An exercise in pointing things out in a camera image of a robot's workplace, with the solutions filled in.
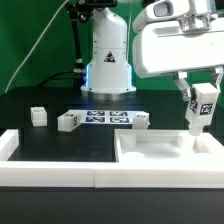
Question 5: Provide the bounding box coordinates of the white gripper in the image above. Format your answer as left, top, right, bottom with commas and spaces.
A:
132, 19, 224, 101

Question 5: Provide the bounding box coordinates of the white square tabletop part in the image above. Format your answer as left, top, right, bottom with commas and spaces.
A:
114, 129, 224, 163

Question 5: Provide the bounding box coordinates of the white front fence wall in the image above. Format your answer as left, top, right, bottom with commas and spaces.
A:
0, 161, 224, 189

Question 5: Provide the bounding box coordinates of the blue april tag sheet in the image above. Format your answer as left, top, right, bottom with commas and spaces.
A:
68, 110, 147, 124

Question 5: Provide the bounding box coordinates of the white left fence block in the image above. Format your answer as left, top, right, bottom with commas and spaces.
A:
0, 129, 19, 161

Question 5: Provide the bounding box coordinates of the grey cable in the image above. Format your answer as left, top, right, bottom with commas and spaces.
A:
4, 0, 71, 94

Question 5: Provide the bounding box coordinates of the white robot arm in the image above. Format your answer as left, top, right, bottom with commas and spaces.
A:
82, 0, 224, 101

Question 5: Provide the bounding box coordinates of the black cable bundle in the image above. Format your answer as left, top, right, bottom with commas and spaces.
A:
38, 0, 94, 88

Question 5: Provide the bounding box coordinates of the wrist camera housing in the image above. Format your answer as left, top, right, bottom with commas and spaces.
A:
133, 0, 190, 32

